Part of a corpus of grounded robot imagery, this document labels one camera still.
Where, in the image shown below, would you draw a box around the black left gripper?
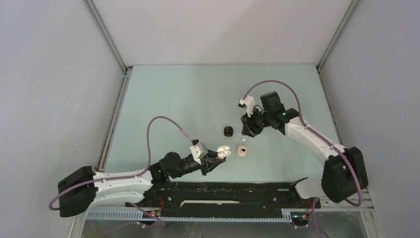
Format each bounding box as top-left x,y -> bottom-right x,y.
170,149 -> 225,179

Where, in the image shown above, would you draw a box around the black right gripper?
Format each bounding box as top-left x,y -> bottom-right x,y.
241,107 -> 272,138

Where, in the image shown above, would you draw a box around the white charging case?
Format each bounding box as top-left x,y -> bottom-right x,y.
216,145 -> 231,159

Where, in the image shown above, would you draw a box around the pink charging case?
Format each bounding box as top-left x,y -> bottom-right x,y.
237,145 -> 247,157

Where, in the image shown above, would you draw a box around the black gold-trimmed charging case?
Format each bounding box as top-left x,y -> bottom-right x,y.
223,126 -> 234,137

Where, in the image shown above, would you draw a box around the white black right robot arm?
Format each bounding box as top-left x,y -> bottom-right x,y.
238,92 -> 368,207

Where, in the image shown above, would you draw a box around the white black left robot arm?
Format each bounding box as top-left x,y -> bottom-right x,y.
57,146 -> 231,218

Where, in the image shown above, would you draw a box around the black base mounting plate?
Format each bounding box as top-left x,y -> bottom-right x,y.
137,181 -> 321,218

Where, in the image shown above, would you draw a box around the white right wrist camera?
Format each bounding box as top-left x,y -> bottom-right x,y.
238,95 -> 256,118

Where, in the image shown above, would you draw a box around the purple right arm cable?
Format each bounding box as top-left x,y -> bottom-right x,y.
243,80 -> 363,238

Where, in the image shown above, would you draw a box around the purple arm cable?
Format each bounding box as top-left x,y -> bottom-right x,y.
48,116 -> 196,211
243,80 -> 363,238

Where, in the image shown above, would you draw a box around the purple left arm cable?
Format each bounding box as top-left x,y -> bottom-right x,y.
48,116 -> 196,211

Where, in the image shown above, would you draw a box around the grey slotted cable duct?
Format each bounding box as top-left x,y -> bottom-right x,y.
85,209 -> 292,223

